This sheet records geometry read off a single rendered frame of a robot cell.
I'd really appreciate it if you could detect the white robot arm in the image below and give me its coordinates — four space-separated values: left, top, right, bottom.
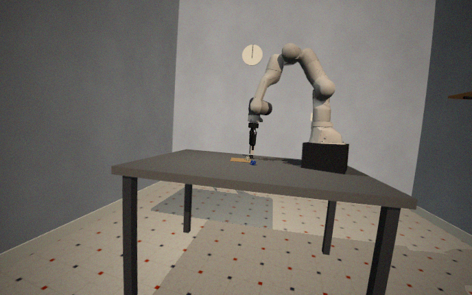
248 43 346 145

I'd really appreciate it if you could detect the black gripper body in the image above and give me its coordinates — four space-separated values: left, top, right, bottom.
248 123 259 135

